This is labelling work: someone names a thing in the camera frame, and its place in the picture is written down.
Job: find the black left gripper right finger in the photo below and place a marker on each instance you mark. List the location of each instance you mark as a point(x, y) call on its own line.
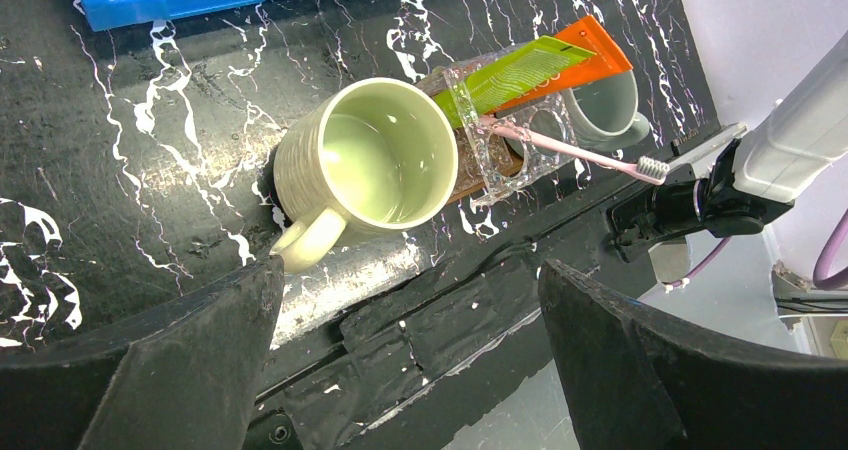
point(636, 377)

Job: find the green toothpaste tube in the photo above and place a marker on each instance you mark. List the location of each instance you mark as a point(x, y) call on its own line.
point(509, 77)

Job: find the clear plastic holder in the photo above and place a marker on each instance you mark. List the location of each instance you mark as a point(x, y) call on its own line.
point(538, 162)

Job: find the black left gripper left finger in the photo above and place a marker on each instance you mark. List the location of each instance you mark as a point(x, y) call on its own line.
point(181, 375)

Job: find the light green ceramic mug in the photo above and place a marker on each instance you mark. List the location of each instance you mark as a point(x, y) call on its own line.
point(378, 157)

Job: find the orange toothpaste tube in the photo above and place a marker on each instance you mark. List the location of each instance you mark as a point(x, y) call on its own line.
point(608, 60)

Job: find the grey ceramic mug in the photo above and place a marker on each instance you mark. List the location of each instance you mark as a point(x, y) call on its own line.
point(600, 116)

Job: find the oval wooden tray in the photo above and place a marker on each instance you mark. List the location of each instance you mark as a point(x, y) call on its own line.
point(502, 156)

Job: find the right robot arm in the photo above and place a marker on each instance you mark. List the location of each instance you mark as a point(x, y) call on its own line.
point(756, 178)

